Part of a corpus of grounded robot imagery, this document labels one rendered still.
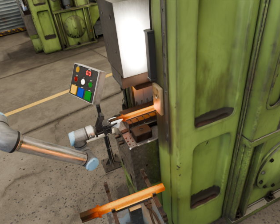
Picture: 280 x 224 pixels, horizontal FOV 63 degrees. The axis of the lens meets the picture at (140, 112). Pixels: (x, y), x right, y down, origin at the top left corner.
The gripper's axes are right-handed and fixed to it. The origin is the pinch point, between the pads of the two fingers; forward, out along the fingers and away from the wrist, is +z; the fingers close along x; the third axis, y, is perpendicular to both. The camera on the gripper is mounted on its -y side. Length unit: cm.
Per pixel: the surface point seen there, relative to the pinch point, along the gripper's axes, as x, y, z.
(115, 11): 12, -71, 7
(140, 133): 18.9, 3.1, 6.8
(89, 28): -498, 66, 82
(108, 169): -51, 99, -15
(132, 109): -9.4, 3.3, 12.8
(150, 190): 61, 3, -7
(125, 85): 7.5, -27.9, 6.1
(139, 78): 7.5, -29.2, 15.9
